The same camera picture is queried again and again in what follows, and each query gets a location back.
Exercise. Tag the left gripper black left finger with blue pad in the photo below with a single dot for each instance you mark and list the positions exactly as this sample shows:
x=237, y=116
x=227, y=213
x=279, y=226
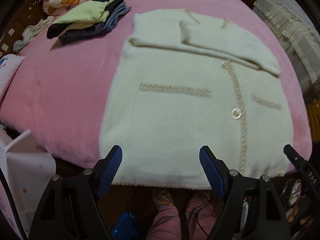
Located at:
x=69, y=209

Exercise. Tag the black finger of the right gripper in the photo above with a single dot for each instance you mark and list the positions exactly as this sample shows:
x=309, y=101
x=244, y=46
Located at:
x=308, y=171

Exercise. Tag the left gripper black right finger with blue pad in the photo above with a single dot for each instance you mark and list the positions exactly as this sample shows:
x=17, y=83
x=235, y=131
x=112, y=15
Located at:
x=251, y=207

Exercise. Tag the white fuzzy cardigan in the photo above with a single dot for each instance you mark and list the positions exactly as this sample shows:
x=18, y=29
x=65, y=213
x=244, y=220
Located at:
x=185, y=81

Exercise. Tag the wooden drawer cabinet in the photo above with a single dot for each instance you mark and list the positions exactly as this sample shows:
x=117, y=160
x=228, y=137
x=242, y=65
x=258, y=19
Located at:
x=313, y=112

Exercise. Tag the pink bed blanket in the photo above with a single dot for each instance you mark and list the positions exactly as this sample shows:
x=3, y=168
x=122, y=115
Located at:
x=59, y=92

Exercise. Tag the beige ruffled cover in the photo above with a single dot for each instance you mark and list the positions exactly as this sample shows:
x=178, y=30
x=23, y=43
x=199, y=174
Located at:
x=297, y=35

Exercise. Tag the white pillow blue print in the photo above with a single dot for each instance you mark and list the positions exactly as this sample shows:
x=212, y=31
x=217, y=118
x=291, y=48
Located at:
x=9, y=66

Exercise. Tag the black folded garment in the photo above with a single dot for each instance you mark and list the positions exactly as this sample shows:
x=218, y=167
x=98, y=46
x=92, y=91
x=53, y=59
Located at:
x=82, y=22

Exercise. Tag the small white cloth heap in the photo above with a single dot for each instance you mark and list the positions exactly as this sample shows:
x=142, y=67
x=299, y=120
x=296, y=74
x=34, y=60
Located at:
x=30, y=32

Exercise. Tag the blue folded jeans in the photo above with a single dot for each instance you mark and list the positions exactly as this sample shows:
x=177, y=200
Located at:
x=117, y=9

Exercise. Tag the light green folded garment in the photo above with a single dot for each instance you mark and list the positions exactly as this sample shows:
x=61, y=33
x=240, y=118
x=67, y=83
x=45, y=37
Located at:
x=87, y=12

